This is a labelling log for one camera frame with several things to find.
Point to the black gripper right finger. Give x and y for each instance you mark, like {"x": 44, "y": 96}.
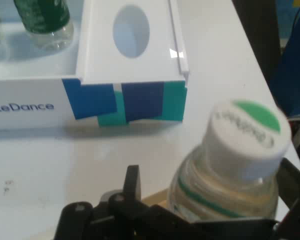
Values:
{"x": 296, "y": 180}

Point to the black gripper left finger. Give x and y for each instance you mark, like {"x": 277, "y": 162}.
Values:
{"x": 132, "y": 185}

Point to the green label water bottle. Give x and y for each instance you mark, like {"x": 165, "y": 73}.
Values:
{"x": 45, "y": 20}
{"x": 240, "y": 155}

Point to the dark blue box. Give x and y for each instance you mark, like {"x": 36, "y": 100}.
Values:
{"x": 295, "y": 75}

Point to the white box with blue print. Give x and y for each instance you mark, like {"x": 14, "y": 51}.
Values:
{"x": 27, "y": 105}

